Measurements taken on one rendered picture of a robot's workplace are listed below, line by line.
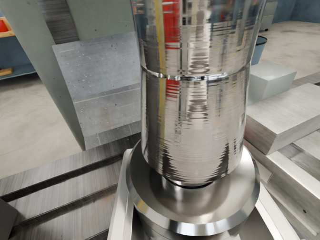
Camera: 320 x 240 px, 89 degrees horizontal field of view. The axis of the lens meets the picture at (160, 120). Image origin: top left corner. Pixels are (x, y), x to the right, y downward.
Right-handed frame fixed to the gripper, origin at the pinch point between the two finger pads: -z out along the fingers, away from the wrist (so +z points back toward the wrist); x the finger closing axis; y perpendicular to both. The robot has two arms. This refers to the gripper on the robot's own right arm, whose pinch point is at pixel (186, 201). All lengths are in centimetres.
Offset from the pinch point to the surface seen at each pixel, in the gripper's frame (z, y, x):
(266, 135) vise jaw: -10.0, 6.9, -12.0
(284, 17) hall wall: -611, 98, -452
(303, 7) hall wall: -592, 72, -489
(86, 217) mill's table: -7.0, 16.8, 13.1
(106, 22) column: -49, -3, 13
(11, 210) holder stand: -8.4, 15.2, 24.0
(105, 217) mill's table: -6.7, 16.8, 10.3
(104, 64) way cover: -44.2, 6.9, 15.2
